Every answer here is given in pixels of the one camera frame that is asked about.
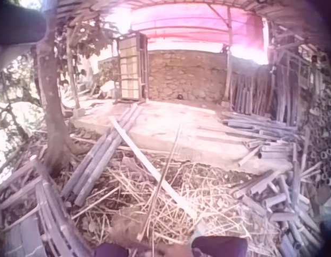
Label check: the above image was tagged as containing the pile of bamboo shavings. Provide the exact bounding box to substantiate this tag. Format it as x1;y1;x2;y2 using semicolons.
71;156;278;255

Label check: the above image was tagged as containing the tree trunk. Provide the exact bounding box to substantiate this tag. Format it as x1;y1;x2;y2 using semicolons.
34;40;84;177

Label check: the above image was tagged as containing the curved bamboo slat frame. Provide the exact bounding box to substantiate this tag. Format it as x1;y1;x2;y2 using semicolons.
0;156;86;257

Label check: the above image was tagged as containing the red tarp roof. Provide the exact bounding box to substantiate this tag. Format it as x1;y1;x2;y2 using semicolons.
106;0;265;56

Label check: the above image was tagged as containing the stack of bamboo tubes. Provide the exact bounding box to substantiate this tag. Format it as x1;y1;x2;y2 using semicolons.
300;85;331;190

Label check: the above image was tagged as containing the pale large rock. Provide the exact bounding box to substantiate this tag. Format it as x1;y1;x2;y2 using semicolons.
3;100;44;136

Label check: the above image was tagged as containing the row of leaning bamboo poles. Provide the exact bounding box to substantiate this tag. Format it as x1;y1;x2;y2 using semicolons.
231;66;279;120

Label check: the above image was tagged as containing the standing woven bamboo panel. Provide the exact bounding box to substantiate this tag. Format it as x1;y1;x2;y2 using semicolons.
116;32;150;104

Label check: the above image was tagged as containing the long bamboo strip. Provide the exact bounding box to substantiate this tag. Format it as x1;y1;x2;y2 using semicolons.
108;116;207;235

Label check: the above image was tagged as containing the upright bamboo roof post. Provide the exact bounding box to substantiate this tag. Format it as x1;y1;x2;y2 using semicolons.
224;5;235;104

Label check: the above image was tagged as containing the thin bamboo stick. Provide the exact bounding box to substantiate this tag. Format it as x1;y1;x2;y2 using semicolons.
137;125;182;241

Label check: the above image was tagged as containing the heap of bamboo poles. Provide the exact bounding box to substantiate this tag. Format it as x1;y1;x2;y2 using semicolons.
220;111;299;168

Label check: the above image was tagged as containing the heap of short bamboo pieces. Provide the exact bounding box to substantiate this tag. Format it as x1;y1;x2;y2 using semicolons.
230;160;326;257

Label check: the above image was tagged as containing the bundle of long bamboo poles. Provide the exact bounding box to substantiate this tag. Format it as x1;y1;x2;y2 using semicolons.
60;103;144;207

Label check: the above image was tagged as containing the person's left hand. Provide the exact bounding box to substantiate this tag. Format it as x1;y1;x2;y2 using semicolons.
94;242;129;257

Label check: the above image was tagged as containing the bamboo rack structure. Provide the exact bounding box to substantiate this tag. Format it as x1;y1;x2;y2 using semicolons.
271;22;325;126

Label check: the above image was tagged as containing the tree foliage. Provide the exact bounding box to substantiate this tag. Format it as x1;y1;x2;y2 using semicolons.
54;14;122;61

